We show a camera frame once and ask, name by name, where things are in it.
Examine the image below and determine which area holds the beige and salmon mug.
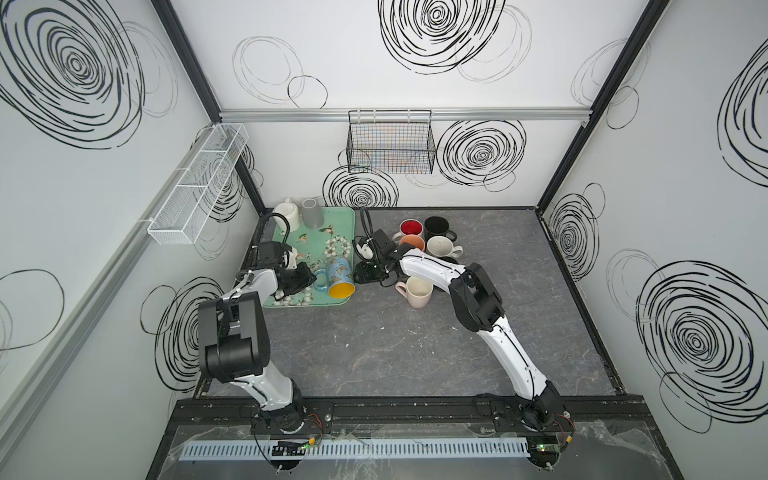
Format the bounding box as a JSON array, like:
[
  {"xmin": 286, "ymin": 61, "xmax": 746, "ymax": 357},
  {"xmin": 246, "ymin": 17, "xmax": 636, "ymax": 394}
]
[{"xmin": 398, "ymin": 234, "xmax": 426, "ymax": 251}]

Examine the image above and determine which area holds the white mug red inside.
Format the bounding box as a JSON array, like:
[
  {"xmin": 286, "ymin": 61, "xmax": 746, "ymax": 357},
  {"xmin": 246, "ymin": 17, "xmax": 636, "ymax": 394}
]
[{"xmin": 392, "ymin": 219, "xmax": 424, "ymax": 242}]

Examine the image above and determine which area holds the blue butterfly mug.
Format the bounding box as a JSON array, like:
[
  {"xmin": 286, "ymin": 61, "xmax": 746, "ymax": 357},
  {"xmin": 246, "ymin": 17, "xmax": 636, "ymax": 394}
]
[{"xmin": 313, "ymin": 256, "xmax": 356, "ymax": 300}]

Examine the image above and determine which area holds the pink mug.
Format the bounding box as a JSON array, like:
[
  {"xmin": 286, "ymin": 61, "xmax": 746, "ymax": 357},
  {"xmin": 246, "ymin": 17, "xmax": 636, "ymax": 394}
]
[{"xmin": 395, "ymin": 276, "xmax": 434, "ymax": 309}]

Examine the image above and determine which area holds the beige mug white handle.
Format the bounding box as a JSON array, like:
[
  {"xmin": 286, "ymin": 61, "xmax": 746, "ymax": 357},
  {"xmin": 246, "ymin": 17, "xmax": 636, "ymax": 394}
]
[{"xmin": 426, "ymin": 235, "xmax": 464, "ymax": 259}]

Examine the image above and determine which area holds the black mug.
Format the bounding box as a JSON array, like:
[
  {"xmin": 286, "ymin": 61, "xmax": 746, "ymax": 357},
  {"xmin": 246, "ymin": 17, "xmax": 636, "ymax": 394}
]
[{"xmin": 423, "ymin": 216, "xmax": 458, "ymax": 242}]

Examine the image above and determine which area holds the small grey mug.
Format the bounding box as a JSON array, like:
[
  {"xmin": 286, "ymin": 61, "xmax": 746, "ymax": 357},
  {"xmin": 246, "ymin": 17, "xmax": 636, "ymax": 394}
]
[{"xmin": 300, "ymin": 198, "xmax": 324, "ymax": 230}]

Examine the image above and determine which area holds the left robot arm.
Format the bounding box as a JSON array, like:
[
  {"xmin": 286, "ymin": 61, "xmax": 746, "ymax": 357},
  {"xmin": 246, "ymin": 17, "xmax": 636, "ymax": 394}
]
[{"xmin": 197, "ymin": 241, "xmax": 316, "ymax": 434}]

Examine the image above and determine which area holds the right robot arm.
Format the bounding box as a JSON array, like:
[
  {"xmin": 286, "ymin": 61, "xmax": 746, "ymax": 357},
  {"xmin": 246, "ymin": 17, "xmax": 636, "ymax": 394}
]
[{"xmin": 353, "ymin": 229, "xmax": 565, "ymax": 431}]

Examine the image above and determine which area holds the white ribbed mug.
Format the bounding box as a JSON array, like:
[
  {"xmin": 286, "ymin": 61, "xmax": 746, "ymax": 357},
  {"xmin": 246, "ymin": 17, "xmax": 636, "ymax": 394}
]
[{"xmin": 273, "ymin": 198, "xmax": 302, "ymax": 233}]

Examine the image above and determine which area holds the green floral tray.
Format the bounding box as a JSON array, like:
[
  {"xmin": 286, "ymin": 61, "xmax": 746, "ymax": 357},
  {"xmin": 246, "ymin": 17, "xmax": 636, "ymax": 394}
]
[{"xmin": 264, "ymin": 207, "xmax": 355, "ymax": 309}]

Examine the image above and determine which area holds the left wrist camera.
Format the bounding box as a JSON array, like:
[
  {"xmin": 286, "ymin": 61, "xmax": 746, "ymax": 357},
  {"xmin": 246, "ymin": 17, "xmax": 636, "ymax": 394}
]
[{"xmin": 283, "ymin": 246, "xmax": 298, "ymax": 270}]

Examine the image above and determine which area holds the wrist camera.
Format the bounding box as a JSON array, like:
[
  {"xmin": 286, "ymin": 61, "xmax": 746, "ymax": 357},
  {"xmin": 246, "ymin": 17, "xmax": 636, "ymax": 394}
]
[
  {"xmin": 353, "ymin": 236, "xmax": 375, "ymax": 262},
  {"xmin": 283, "ymin": 246, "xmax": 298, "ymax": 270}
]

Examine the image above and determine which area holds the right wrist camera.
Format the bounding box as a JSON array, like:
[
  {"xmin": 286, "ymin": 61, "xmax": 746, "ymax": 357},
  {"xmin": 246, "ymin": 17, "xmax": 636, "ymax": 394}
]
[{"xmin": 353, "ymin": 236, "xmax": 375, "ymax": 262}]

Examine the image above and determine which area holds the white wire shelf basket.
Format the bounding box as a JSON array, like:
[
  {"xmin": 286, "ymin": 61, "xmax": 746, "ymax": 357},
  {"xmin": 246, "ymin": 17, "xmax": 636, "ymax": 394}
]
[{"xmin": 147, "ymin": 123, "xmax": 249, "ymax": 245}]

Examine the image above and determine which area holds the black wire basket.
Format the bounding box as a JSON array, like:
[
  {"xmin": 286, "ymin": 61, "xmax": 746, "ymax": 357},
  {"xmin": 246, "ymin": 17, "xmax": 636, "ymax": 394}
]
[{"xmin": 345, "ymin": 109, "xmax": 437, "ymax": 175}]

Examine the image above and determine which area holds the white slotted cable duct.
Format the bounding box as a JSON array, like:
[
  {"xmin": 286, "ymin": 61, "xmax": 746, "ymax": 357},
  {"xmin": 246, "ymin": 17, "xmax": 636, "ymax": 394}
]
[{"xmin": 179, "ymin": 437, "xmax": 530, "ymax": 461}]

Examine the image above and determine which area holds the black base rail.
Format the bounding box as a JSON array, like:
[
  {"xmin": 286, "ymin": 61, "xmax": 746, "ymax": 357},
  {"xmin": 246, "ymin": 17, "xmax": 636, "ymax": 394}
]
[{"xmin": 170, "ymin": 394, "xmax": 650, "ymax": 430}]

